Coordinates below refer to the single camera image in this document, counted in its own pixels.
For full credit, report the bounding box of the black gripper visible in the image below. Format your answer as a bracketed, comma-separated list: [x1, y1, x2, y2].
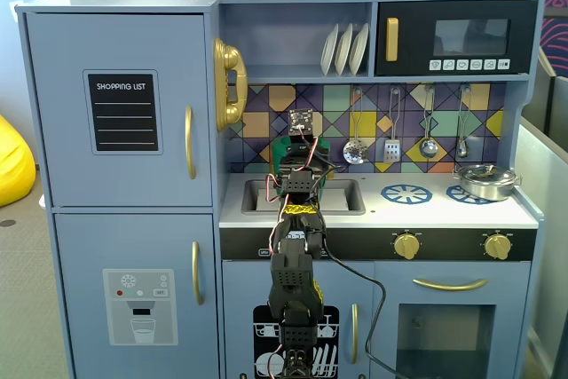
[275, 142, 332, 176]

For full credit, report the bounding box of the metal slotted spoon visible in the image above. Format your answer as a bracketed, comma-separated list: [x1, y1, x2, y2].
[343, 85, 369, 166]

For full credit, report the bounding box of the grey toy sink basin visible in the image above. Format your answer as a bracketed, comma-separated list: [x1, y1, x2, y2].
[241, 178, 366, 216]

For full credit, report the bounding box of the metal slotted spatula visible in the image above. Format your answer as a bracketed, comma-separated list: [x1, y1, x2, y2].
[383, 87, 404, 164]

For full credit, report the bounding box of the white toy plate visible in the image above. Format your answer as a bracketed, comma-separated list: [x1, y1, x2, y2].
[348, 22, 370, 76]
[334, 22, 355, 77]
[320, 23, 341, 77]

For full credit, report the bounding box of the gold toy telephone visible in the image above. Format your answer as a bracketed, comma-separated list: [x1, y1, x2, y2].
[212, 37, 249, 132]

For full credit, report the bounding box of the metal ladle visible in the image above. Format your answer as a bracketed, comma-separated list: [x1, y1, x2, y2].
[419, 84, 439, 160]

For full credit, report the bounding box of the gold stove knob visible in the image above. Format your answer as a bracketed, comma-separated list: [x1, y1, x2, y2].
[392, 232, 422, 260]
[482, 233, 512, 261]

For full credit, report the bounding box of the blue dishwasher door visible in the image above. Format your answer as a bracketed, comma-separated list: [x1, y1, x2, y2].
[221, 261, 376, 379]

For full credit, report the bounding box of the black toy microwave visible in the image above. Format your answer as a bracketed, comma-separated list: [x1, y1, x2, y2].
[375, 0, 539, 77]

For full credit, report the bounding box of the blue oven door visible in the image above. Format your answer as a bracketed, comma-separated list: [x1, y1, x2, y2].
[374, 262, 532, 379]

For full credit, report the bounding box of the small metal spoon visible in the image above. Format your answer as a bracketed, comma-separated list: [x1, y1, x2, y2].
[456, 84, 472, 159]

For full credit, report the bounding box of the steel toy pot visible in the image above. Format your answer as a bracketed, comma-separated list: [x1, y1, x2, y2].
[453, 170, 521, 201]

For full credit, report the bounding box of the blue fridge door with dispenser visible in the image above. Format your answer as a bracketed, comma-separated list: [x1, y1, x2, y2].
[52, 213, 224, 379]

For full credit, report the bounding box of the blue fridge door with list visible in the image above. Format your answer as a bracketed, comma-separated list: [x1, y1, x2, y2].
[25, 12, 215, 208]

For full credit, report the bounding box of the white desk partition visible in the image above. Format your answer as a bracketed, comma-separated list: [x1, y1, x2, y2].
[517, 112, 568, 379]

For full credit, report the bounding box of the yellow beanbag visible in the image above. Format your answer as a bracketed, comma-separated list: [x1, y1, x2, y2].
[0, 114, 36, 208]

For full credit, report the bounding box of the black wrist camera board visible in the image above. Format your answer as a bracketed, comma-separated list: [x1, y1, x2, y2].
[288, 108, 314, 137]

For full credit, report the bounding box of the gold fridge door handle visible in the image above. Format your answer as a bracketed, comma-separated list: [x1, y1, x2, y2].
[184, 106, 197, 180]
[191, 241, 205, 306]

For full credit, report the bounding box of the gold microwave handle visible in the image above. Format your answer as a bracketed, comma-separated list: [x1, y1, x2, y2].
[385, 17, 399, 62]

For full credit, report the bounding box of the black power cable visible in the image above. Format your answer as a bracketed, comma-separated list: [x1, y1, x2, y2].
[319, 236, 416, 379]

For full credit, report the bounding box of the gold dishwasher door handle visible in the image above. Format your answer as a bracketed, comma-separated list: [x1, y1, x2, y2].
[351, 303, 359, 365]

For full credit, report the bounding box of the gold oven door handle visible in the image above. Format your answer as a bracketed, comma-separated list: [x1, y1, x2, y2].
[412, 278, 489, 292]

